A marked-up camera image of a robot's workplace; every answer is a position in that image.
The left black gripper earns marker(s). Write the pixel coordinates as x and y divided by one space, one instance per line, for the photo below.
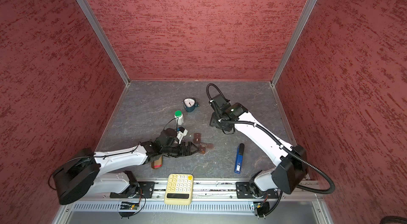
188 152

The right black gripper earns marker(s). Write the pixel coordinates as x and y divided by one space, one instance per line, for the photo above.
213 122

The green cap white pill bottle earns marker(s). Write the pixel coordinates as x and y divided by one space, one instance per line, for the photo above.
178 115

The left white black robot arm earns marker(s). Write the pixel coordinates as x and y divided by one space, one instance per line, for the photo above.
74 178

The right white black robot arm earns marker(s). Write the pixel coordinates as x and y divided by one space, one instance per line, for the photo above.
287 172

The teal kitchen scale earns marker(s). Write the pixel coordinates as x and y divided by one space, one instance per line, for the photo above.
190 104

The plaid glasses case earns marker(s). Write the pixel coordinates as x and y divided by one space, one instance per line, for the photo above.
157 163

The yellow calculator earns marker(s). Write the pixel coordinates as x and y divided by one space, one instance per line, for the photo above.
179 189

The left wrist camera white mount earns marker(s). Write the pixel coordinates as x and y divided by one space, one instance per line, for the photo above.
175 136

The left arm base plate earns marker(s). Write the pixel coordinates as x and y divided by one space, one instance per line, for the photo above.
136 191

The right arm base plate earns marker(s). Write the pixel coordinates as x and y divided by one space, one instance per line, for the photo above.
247 190

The white slotted cable duct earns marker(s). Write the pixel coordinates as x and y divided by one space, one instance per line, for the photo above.
159 206

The aluminium front rail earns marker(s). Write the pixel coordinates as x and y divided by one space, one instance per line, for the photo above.
203 189

